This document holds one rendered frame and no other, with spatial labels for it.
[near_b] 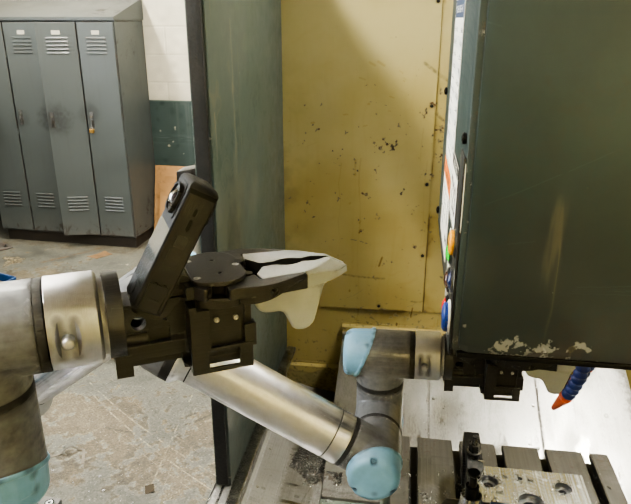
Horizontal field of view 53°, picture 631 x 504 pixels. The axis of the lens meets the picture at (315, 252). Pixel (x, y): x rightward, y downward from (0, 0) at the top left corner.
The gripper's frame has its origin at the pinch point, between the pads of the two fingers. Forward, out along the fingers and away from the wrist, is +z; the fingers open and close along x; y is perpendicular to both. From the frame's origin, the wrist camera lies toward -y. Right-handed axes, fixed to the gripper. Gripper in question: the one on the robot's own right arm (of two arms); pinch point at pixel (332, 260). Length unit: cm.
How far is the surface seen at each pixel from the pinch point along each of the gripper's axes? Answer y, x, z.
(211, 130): 0, -74, 5
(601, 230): -3.2, 9.1, 22.0
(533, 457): 75, -45, 71
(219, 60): -13, -80, 9
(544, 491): 66, -27, 58
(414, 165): 21, -114, 75
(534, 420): 90, -74, 97
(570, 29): -20.0, 6.6, 17.7
